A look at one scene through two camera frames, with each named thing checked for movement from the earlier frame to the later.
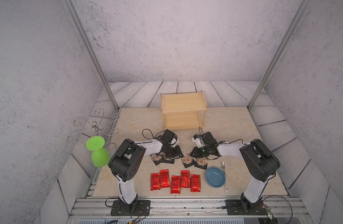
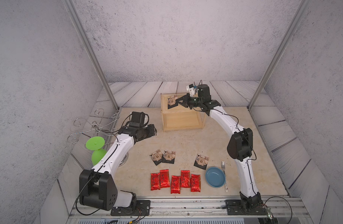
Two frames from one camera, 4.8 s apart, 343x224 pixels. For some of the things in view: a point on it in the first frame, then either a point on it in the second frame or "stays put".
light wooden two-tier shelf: [183, 110] stays put
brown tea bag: [157, 159] stays put
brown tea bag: [201, 163] stays put
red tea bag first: [155, 181] stays put
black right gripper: [196, 155] to [185, 103]
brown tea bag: [187, 160] to [171, 101]
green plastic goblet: [100, 157] stays put
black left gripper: [177, 152] to [152, 131]
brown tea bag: [168, 160] stays put
